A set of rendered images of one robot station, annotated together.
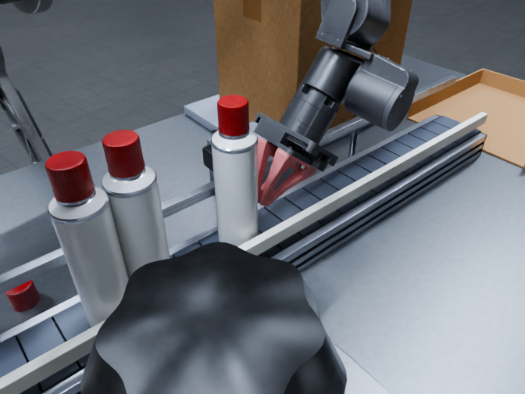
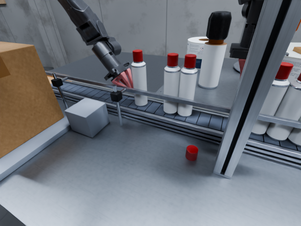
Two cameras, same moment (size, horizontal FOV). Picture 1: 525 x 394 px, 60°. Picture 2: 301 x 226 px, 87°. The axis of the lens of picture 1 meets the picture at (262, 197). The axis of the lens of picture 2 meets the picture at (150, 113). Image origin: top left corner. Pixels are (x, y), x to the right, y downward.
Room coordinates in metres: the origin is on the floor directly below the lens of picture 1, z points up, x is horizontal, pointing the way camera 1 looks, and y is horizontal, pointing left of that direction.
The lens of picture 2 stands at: (0.62, 0.55, 1.21)
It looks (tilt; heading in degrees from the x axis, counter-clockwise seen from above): 35 degrees down; 247
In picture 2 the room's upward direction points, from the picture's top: 2 degrees counter-clockwise
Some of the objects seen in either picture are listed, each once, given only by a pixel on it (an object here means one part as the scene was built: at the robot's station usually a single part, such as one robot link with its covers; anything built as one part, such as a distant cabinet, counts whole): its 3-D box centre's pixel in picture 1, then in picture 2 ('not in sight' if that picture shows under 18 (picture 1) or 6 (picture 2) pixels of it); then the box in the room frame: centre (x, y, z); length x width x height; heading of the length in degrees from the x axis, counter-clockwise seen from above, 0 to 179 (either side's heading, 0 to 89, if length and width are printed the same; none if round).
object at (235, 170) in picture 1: (236, 181); (139, 79); (0.44, 0.03, 0.98); 0.05 x 0.05 x 0.20
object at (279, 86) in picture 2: not in sight; (268, 101); (0.18, 0.34, 0.98); 0.05 x 0.05 x 0.20
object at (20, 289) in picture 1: (21, 292); (191, 152); (0.39, 0.31, 0.85); 0.03 x 0.03 x 0.03
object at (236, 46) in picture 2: not in sight; (253, 38); (0.18, 0.24, 1.13); 0.10 x 0.07 x 0.07; 131
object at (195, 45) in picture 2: not in sight; (203, 52); (-0.08, -0.25, 0.95); 0.20 x 0.20 x 0.14
